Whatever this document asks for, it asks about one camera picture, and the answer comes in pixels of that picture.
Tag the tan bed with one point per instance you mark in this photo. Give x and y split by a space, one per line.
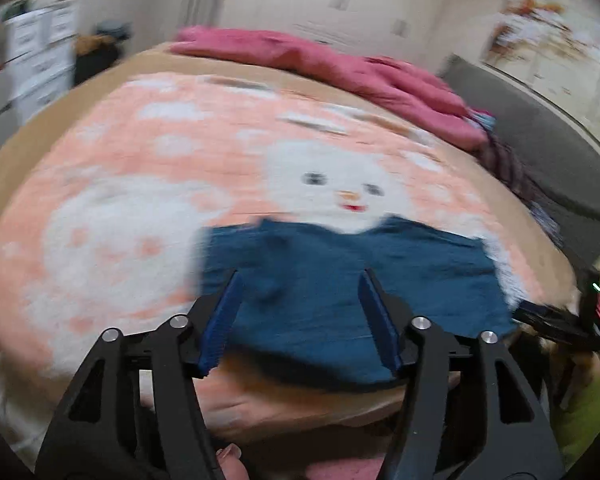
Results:
145 60

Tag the peach bear printed blanket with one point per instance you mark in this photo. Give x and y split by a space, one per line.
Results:
155 185

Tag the black seat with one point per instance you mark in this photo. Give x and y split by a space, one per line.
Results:
97 67

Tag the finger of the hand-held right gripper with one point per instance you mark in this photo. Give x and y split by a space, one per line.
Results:
565 333
540 313

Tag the brown fuzzy cloth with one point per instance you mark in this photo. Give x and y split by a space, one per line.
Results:
92 44

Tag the blue denim pants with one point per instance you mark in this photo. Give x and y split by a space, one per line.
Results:
305 270

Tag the person's right forearm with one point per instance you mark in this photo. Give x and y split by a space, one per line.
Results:
582 410

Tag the white drawer cabinet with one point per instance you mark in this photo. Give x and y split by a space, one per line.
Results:
35 50

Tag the person's left hand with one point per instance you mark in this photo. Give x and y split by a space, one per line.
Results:
230 462

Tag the wall poster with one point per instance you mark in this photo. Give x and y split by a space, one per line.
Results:
530 35

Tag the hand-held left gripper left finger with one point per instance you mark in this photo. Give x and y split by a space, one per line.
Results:
222 320

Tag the striped cloth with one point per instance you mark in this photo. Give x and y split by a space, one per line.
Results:
505 160

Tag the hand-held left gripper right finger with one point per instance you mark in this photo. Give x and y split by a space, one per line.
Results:
376 312

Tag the white wardrobe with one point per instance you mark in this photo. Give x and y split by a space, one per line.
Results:
340 0

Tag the pink comforter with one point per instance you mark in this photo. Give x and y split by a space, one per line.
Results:
330 60

